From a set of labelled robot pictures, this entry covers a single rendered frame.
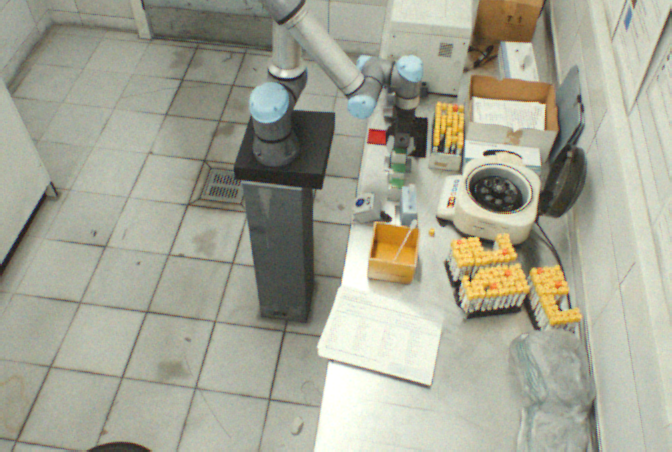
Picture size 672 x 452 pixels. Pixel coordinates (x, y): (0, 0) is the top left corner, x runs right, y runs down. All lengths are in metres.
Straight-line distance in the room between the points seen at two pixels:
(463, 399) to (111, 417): 1.49
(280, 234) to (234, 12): 1.94
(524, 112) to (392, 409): 1.15
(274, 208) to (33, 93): 2.20
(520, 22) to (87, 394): 2.23
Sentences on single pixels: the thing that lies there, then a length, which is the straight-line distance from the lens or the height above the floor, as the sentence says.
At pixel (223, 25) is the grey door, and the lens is 4.01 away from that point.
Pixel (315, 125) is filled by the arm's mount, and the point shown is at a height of 0.95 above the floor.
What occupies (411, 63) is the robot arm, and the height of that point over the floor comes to 1.29.
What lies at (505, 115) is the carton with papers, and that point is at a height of 0.94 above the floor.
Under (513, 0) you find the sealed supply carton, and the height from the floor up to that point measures 1.06.
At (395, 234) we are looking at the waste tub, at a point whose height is 0.93.
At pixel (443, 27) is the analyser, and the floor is 1.16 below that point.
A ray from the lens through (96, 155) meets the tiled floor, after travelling 3.57.
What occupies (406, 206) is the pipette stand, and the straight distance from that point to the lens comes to 1.91.
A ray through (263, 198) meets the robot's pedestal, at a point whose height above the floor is 0.81.
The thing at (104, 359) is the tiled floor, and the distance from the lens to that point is 2.85.
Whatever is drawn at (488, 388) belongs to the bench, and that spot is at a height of 0.88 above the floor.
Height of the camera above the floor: 2.44
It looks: 50 degrees down
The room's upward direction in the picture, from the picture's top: 2 degrees clockwise
